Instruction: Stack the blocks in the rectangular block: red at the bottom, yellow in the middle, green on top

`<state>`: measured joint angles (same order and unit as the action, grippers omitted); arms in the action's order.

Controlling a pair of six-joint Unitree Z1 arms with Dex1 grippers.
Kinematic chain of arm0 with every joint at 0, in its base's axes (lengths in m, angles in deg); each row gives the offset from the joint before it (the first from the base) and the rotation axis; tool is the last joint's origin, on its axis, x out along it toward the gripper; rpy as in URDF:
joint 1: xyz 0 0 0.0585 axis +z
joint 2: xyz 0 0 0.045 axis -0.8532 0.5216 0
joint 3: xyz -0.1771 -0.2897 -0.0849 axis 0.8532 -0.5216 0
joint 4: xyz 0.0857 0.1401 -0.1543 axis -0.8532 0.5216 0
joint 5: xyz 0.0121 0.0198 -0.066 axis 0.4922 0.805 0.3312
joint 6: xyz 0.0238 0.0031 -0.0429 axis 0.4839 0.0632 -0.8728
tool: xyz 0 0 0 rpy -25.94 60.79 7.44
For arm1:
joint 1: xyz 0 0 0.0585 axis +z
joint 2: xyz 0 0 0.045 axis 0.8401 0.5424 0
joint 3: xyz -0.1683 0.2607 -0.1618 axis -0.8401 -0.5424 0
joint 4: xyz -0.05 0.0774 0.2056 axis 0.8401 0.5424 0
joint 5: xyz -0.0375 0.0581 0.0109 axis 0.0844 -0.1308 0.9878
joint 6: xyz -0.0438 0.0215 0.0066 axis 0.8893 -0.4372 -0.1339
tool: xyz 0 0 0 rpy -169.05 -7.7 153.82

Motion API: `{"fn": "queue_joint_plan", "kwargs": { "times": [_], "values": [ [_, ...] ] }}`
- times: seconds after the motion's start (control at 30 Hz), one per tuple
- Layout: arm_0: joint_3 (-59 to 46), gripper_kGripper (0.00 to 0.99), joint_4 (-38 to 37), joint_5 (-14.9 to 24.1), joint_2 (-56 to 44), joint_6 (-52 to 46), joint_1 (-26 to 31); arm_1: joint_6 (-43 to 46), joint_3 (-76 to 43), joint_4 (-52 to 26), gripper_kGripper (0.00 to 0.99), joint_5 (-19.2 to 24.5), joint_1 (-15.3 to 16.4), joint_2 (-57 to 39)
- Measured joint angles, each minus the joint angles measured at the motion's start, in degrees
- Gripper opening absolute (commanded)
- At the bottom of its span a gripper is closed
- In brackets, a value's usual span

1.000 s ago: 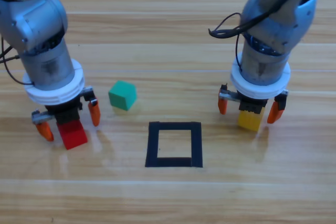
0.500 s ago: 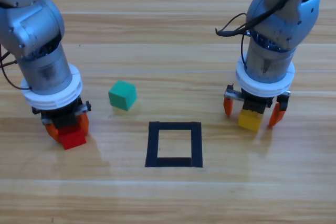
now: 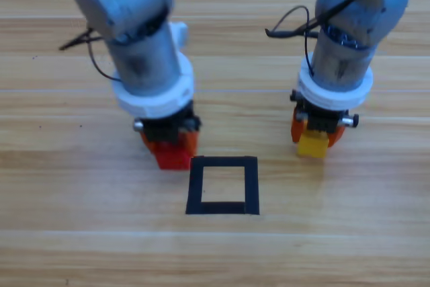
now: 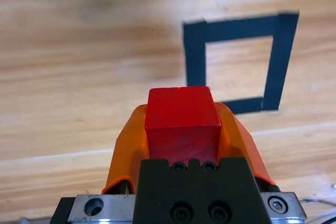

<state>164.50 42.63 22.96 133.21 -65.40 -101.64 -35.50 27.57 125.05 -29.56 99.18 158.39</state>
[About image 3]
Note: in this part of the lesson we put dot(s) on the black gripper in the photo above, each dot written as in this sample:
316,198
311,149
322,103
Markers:
164,129
322,120

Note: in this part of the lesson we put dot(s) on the yellow wooden cube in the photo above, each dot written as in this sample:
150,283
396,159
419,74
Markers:
312,147

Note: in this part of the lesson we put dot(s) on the red wooden cube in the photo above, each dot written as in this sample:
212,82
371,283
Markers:
173,161

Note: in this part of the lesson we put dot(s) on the black tape square outline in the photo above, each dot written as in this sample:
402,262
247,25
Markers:
196,183

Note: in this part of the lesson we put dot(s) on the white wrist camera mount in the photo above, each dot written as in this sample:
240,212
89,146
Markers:
179,33

